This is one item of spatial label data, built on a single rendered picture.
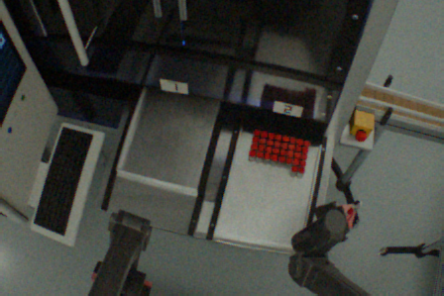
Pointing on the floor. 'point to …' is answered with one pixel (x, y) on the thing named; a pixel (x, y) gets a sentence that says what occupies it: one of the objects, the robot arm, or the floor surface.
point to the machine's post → (368, 45)
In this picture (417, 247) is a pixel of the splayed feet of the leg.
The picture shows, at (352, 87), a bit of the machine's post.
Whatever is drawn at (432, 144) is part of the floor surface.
